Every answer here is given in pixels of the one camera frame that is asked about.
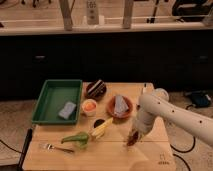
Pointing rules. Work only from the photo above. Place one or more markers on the wooden board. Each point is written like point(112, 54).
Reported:
point(110, 152)

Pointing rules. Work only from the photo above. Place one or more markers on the orange brown plate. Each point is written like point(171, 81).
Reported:
point(111, 104)

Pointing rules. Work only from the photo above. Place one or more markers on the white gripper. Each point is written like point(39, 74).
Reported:
point(142, 123)

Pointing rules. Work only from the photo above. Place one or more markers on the green pepper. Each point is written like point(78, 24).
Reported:
point(81, 138)

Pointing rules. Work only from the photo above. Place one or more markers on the white cup with orange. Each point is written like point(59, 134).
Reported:
point(89, 107)

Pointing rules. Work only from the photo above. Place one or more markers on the green plastic tray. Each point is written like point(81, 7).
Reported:
point(54, 95)

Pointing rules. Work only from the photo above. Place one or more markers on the chocolate cake slice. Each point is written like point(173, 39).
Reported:
point(95, 87)

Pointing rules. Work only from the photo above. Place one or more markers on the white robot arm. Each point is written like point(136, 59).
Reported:
point(156, 104)

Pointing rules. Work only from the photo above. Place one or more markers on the yellow corn cob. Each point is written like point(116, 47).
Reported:
point(99, 131)

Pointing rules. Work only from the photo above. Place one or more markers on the dark blue object on floor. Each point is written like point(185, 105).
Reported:
point(200, 99)

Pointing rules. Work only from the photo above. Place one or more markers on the silver fork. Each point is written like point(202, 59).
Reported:
point(50, 146)

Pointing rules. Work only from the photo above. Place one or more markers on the dark red grape bunch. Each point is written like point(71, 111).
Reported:
point(132, 139)

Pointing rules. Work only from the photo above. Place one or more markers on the grey blue sponge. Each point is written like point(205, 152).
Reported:
point(67, 110)

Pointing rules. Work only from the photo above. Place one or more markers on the small black bowl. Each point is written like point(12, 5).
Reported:
point(98, 122)

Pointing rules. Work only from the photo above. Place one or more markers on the spoon with white handle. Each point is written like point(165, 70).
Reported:
point(144, 89)

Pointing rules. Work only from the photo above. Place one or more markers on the grey cloth wedge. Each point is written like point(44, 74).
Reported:
point(120, 105)

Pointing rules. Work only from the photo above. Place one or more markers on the white remote control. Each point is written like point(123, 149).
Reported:
point(92, 12)

